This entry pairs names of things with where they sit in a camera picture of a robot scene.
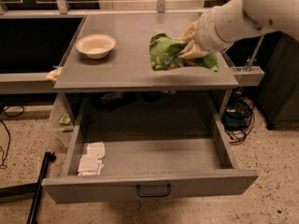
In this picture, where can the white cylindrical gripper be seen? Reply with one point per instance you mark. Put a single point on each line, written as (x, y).
(204, 34)

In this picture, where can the green rice chip bag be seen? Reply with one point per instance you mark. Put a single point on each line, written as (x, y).
(163, 55)

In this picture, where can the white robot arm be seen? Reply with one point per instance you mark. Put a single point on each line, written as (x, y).
(275, 15)

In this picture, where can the grey counter cabinet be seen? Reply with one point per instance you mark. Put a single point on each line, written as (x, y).
(186, 108)

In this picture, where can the grey open drawer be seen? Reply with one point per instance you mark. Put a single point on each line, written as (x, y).
(192, 166)

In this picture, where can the dark blue box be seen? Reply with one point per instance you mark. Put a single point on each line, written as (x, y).
(234, 121)

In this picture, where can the white paper bowl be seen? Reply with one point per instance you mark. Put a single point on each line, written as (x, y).
(96, 46)

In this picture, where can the yellow tape scrap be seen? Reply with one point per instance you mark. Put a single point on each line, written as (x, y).
(54, 74)

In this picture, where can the green wrapper scrap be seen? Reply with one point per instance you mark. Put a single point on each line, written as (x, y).
(64, 119)

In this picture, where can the black metal stand leg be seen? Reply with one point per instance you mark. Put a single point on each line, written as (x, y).
(31, 190)

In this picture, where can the black drawer handle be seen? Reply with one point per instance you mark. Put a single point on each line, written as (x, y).
(153, 191)

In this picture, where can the grey metal rail frame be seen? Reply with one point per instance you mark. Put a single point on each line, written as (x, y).
(50, 10)

